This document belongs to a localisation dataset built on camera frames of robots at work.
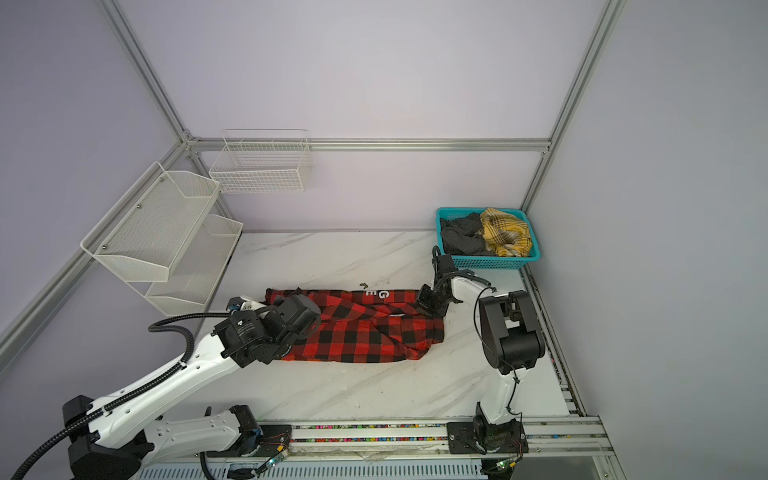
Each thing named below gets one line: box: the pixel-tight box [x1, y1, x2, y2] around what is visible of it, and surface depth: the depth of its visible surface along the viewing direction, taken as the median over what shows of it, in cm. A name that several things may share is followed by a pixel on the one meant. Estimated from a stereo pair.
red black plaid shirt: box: [266, 289, 445, 363], surface depth 91 cm
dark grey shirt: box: [440, 212, 495, 256], surface depth 109 cm
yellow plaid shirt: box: [475, 207, 533, 257], surface depth 107 cm
